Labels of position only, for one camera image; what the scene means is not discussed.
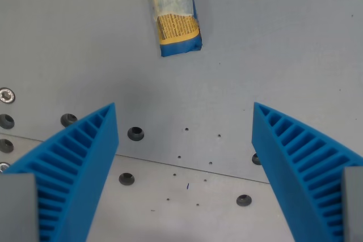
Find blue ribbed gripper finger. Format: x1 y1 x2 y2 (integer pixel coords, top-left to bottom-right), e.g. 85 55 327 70
0 102 119 242
251 101 363 242

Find blue yellow taped box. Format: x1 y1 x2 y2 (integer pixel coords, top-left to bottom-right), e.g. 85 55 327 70
141 0 204 58

